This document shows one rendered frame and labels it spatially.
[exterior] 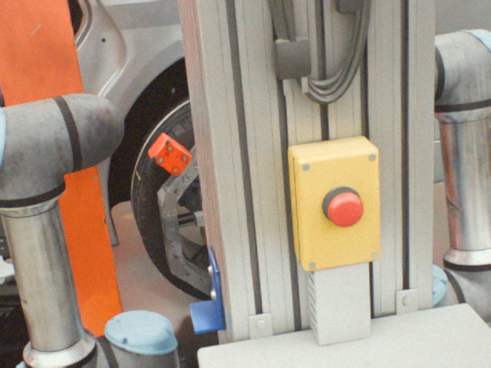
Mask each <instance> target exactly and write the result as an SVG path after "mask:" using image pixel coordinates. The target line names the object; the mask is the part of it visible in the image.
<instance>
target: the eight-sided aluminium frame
mask: <svg viewBox="0 0 491 368"><path fill-rule="evenodd" d="M189 153H190V155H191V156H192V158H193V159H192V161H191V162H190V163H189V165H188V166H187V167H186V168H185V169H184V170H183V172H182V173H181V175H180V176H179V177H175V176H174V175H173V174H172V175H171V177H170V178H169V179H168V180H167V181H166V183H165V184H163V185H162V187H161V188H160V190H159V191H158V192H157V198H158V201H157V203H158V205H159V210H160V220H161V225H162V231H163V241H164V247H165V252H166V254H165V256H166V263H167V265H168V267H170V268H169V270H170V271H171V273H172V274H174V275H176V276H177V277H178V278H179V279H182V280H183V281H185V282H186V283H188V284H190V285H192V286H194V287H195V288H196V289H198V290H200V291H202V292H203V293H204V294H207V295H208V296H210V297H211V292H212V291H213V284H212V278H211V275H209V274H207V273H206V272H205V271H204V270H203V269H201V268H199V267H197V266H196V265H194V264H193V263H191V262H190V261H187V260H186V259H185V258H184V257H183V250H182V243H181V237H180V227H179V221H178V215H177V209H176V203H177V201H178V200H179V199H180V197H181V196H182V195H183V193H184V192H185V191H186V190H187V189H188V187H189V186H190V185H191V183H192V182H193V181H194V179H195V178H196V177H197V176H198V175H199V168H198V162H197V155H196V144H195V146H194V147H193V148H192V149H191V150H190V152H189Z"/></svg>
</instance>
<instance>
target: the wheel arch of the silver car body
mask: <svg viewBox="0 0 491 368"><path fill-rule="evenodd" d="M171 87H172V88H176V90H175V93H174V95H173V101H172V105H171V107H173V104H175V103H176V102H177V103H179V100H180V99H182V98H184V97H188V95H189V85H188V77H187V71H186V59H185V54H183V55H181V56H180V57H177V58H176V59H174V60H172V61H171V62H170V63H168V64H167V65H165V66H164V67H162V68H161V69H160V70H159V71H157V72H156V73H155V74H154V75H153V76H152V77H151V78H150V79H149V80H148V81H147V82H146V83H145V84H144V85H143V86H142V88H141V89H140V90H139V92H138V93H137V94H136V96H135V97H134V98H133V99H132V101H131V102H130V104H129V106H128V108H127V109H126V111H125V113H124V115H123V119H124V137H123V139H122V141H121V143H120V145H119V146H118V148H117V150H116V151H115V152H114V153H113V154H112V155H111V156H110V157H109V158H108V159H107V168H106V174H105V187H104V194H105V206H106V213H107V220H108V224H109V227H110V232H111V234H112V237H113V239H114V242H115V244H116V246H118V245H120V242H119V239H118V236H117V231H116V229H115V225H114V220H113V217H112V215H111V209H112V208H113V207H114V206H115V205H117V204H119V203H121V202H128V201H130V175H131V173H130V172H131V168H132V166H133V160H134V157H135V156H136V152H137V150H138V149H139V145H140V142H141V141H143V140H142V139H143V137H144V135H146V134H147V131H148V129H149V128H151V125H152V124H153V122H154V121H157V118H158V116H159V115H160V114H163V112H164V111H165V110H166V109H167V104H168V101H169V97H170V91H171Z"/></svg>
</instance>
